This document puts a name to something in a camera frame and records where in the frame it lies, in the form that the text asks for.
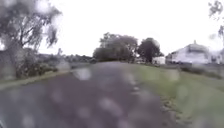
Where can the group of dark trees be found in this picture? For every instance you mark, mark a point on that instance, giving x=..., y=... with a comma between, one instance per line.
x=120, y=48

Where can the grey asphalt path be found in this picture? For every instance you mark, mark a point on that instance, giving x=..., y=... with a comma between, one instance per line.
x=96, y=100

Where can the small white building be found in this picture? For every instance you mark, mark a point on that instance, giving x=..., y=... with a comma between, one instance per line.
x=158, y=60

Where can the bushes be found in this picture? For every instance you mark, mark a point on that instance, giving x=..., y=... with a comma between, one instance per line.
x=36, y=66

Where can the grass verge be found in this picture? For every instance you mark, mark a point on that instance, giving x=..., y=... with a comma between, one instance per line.
x=196, y=90
x=30, y=79

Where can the large tree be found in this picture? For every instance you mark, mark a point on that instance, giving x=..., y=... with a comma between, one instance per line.
x=23, y=30

